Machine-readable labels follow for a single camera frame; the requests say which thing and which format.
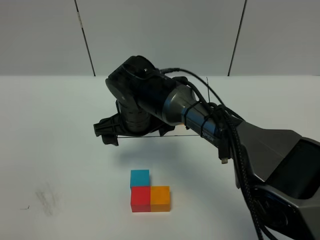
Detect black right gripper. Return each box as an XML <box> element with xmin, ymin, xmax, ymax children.
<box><xmin>93</xmin><ymin>101</ymin><xmax>175</xmax><ymax>146</ymax></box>

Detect blue cube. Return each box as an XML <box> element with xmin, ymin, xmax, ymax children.
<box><xmin>130</xmin><ymin>169</ymin><xmax>151</xmax><ymax>188</ymax></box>

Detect red cube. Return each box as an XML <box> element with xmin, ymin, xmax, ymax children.
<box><xmin>130</xmin><ymin>186</ymin><xmax>151</xmax><ymax>213</ymax></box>

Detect orange cube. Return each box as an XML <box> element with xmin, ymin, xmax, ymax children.
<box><xmin>150</xmin><ymin>186</ymin><xmax>171</xmax><ymax>212</ymax></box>

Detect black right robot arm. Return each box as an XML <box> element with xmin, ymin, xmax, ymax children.
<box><xmin>93</xmin><ymin>55</ymin><xmax>320</xmax><ymax>240</ymax></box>

